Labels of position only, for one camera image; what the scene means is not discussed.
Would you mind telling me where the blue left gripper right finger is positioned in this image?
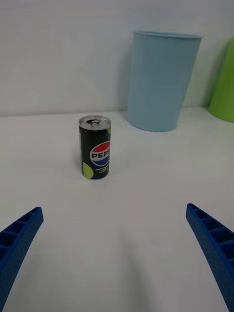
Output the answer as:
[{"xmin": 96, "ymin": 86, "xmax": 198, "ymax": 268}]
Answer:
[{"xmin": 185, "ymin": 203, "xmax": 234, "ymax": 312}]

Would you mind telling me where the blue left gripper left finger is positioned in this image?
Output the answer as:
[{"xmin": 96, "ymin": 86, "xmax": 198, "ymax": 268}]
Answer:
[{"xmin": 0, "ymin": 206, "xmax": 44, "ymax": 312}]

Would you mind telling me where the green plastic bin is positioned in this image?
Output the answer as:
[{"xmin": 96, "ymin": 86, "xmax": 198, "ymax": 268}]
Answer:
[{"xmin": 207, "ymin": 36, "xmax": 234, "ymax": 123}]

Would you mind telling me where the black drink can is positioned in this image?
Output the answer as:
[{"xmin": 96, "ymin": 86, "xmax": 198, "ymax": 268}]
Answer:
[{"xmin": 78, "ymin": 115, "xmax": 112, "ymax": 180}]

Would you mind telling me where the pale blue plastic bin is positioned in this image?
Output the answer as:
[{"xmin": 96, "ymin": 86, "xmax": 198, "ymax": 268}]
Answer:
[{"xmin": 125, "ymin": 30, "xmax": 204, "ymax": 133}]

